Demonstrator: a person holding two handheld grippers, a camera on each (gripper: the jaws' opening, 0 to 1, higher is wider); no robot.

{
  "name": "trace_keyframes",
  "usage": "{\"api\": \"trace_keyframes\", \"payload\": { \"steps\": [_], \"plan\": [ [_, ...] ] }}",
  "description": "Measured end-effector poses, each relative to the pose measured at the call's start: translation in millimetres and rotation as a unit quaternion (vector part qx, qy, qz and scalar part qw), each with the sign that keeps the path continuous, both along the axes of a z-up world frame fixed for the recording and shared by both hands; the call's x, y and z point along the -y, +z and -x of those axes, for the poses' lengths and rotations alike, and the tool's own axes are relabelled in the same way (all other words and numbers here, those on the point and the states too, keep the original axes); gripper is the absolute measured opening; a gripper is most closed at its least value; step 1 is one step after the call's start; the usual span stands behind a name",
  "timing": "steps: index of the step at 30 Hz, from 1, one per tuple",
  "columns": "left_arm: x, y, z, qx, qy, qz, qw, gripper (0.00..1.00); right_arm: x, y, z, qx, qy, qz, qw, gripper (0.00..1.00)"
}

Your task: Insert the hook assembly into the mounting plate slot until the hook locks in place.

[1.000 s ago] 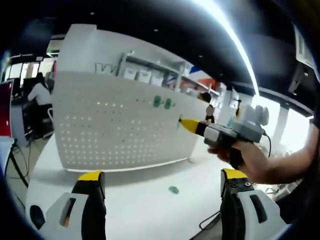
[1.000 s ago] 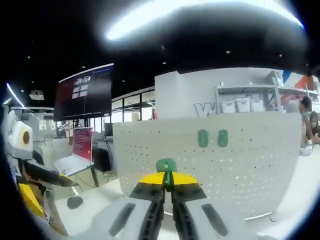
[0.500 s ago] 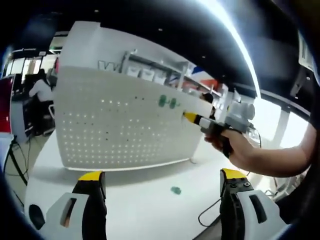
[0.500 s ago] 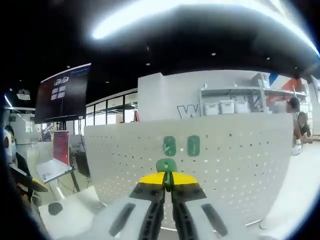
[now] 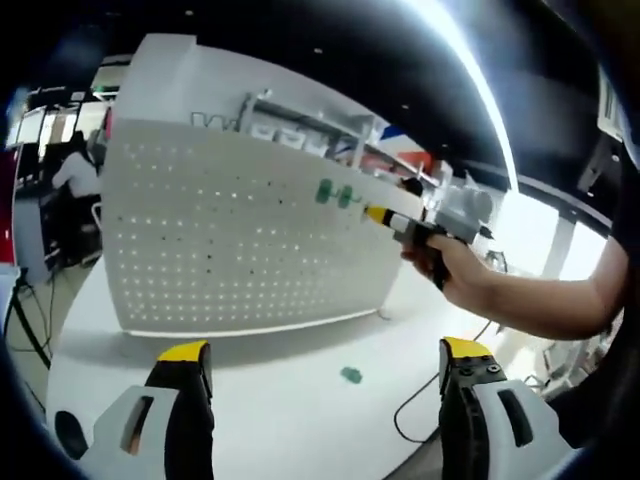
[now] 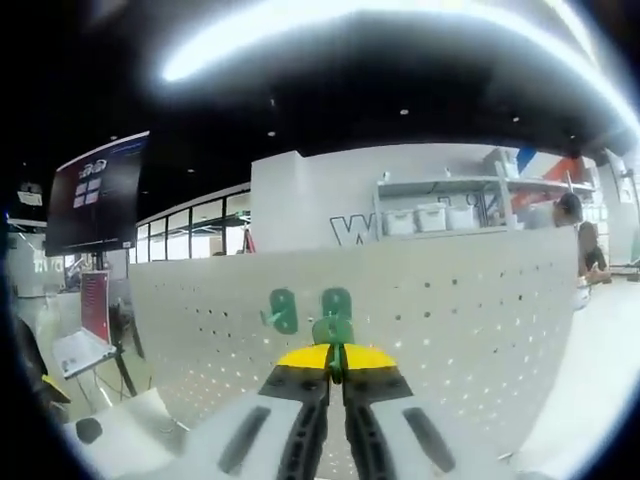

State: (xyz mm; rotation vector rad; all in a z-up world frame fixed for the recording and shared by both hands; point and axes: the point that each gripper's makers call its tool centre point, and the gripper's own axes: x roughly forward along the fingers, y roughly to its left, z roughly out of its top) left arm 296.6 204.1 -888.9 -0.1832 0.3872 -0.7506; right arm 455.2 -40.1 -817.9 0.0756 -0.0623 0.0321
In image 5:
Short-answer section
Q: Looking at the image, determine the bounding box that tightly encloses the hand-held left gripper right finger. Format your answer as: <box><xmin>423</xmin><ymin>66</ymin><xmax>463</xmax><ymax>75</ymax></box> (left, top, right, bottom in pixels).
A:
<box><xmin>437</xmin><ymin>337</ymin><xmax>560</xmax><ymax>480</ymax></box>

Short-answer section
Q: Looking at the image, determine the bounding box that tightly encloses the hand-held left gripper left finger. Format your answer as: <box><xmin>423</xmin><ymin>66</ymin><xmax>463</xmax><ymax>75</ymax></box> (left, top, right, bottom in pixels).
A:
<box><xmin>87</xmin><ymin>339</ymin><xmax>216</xmax><ymax>480</ymax></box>

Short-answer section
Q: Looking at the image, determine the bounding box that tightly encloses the pale green hook assembly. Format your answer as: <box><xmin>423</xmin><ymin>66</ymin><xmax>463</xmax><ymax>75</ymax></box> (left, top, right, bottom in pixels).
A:
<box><xmin>334</xmin><ymin>185</ymin><xmax>363</xmax><ymax>208</ymax></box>

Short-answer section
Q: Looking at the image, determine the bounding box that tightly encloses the white perforated mounting plate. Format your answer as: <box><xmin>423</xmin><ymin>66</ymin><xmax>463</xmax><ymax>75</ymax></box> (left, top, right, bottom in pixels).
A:
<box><xmin>99</xmin><ymin>117</ymin><xmax>426</xmax><ymax>337</ymax></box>

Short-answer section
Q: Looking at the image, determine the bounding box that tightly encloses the person's right hand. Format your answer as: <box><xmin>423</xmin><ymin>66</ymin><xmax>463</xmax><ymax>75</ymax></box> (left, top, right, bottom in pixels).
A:
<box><xmin>398</xmin><ymin>233</ymin><xmax>485</xmax><ymax>305</ymax></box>

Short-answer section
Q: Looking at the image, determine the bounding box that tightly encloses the long ceiling light strip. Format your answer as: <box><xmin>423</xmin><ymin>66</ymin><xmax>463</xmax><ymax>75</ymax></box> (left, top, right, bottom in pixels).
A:
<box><xmin>439</xmin><ymin>0</ymin><xmax>521</xmax><ymax>191</ymax></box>

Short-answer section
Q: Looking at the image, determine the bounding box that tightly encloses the storage shelving with bins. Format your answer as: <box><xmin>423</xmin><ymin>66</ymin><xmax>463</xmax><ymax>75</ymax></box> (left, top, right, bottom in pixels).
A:
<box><xmin>244</xmin><ymin>89</ymin><xmax>451</xmax><ymax>186</ymax></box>

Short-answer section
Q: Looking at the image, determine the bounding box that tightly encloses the black computer mouse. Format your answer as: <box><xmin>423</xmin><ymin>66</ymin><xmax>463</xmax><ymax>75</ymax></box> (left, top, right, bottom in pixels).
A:
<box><xmin>53</xmin><ymin>409</ymin><xmax>90</xmax><ymax>461</ymax></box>

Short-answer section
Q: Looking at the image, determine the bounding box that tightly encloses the white printed label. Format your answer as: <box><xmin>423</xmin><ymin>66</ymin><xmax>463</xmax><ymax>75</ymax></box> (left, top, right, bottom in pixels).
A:
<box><xmin>597</xmin><ymin>74</ymin><xmax>632</xmax><ymax>137</ymax></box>

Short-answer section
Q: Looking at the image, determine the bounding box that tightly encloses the white laptop with red screen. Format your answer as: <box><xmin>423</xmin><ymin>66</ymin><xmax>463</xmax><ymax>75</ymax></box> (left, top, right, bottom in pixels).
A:
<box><xmin>0</xmin><ymin>149</ymin><xmax>22</xmax><ymax>266</ymax></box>

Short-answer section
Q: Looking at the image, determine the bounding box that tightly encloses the black cable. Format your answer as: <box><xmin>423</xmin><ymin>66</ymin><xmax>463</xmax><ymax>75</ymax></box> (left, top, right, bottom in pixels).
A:
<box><xmin>393</xmin><ymin>319</ymin><xmax>506</xmax><ymax>444</ymax></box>

